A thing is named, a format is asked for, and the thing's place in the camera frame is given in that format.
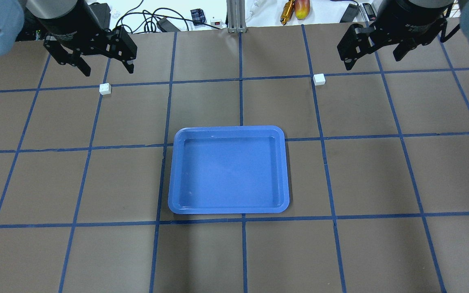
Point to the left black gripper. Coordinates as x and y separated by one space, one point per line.
73 22

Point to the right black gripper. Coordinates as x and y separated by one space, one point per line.
413 18

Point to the white block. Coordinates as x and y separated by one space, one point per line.
105 88
319 79

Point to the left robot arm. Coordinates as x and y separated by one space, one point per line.
12 19

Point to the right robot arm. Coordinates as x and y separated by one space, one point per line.
442 33

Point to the blue plastic tray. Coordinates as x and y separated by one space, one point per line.
229 170

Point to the black power adapter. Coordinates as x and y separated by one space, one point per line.
164 25

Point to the brass cylinder tool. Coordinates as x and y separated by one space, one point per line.
287 12

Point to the aluminium frame post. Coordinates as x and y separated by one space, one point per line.
235 19

